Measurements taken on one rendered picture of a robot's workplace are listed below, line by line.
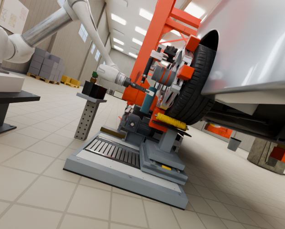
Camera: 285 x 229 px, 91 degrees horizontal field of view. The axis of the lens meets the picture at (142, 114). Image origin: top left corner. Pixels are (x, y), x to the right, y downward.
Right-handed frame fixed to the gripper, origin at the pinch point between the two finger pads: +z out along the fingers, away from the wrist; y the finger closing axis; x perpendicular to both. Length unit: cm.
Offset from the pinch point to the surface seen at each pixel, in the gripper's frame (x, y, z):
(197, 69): 25.7, 13.7, 21.2
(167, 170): -47, 8, 37
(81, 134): -63, -30, -42
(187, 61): 29.4, 8.1, 14.2
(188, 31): 197, -261, 43
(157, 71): 19.3, -12.3, -0.4
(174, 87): 9.7, 8.5, 14.2
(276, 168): -29, -334, 528
